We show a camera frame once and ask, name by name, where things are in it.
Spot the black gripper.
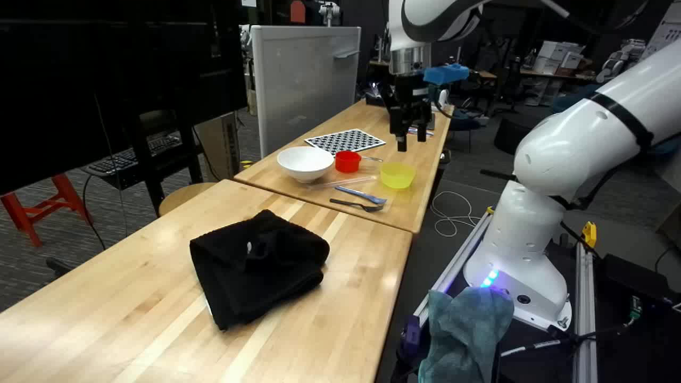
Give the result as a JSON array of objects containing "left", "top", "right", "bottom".
[{"left": 376, "top": 72, "right": 435, "bottom": 152}]

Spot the black knitted cloth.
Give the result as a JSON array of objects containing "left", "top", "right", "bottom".
[{"left": 188, "top": 208, "right": 332, "bottom": 331}]

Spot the white bowl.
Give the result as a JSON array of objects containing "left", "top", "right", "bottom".
[{"left": 275, "top": 145, "right": 335, "bottom": 184}]

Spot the yellow cup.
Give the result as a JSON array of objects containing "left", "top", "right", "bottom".
[{"left": 376, "top": 160, "right": 416, "bottom": 192}]

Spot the checkered grey cloth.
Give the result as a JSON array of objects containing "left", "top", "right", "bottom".
[{"left": 304, "top": 127, "right": 387, "bottom": 154}]

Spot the red cup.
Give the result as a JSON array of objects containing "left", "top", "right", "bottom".
[{"left": 334, "top": 148, "right": 364, "bottom": 173}]

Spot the metal spoon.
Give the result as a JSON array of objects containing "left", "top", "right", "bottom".
[{"left": 328, "top": 195, "right": 384, "bottom": 214}]

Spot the white divider panel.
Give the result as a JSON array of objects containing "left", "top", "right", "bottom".
[{"left": 248, "top": 22, "right": 364, "bottom": 160}]

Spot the yellow clamp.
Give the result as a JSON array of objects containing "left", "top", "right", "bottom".
[{"left": 579, "top": 219, "right": 599, "bottom": 250}]

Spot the teal cloth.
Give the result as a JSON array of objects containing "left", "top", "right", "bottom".
[{"left": 414, "top": 284, "right": 517, "bottom": 383}]

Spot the round wooden stool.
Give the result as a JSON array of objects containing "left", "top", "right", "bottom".
[{"left": 157, "top": 180, "right": 216, "bottom": 217}]

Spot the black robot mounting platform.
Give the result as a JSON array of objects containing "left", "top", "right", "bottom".
[{"left": 495, "top": 243, "right": 681, "bottom": 383}]

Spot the orange stool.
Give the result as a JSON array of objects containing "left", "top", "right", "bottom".
[{"left": 0, "top": 171, "right": 92, "bottom": 248}]

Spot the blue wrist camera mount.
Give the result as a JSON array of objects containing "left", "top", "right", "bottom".
[{"left": 421, "top": 62, "right": 472, "bottom": 87}]

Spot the grey handled utensil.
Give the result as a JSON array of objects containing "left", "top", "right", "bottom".
[{"left": 332, "top": 183, "right": 389, "bottom": 208}]

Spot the white cable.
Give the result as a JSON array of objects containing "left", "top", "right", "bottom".
[{"left": 430, "top": 184, "right": 485, "bottom": 239}]

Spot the aluminium rail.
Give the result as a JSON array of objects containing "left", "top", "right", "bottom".
[{"left": 573, "top": 239, "right": 603, "bottom": 383}]

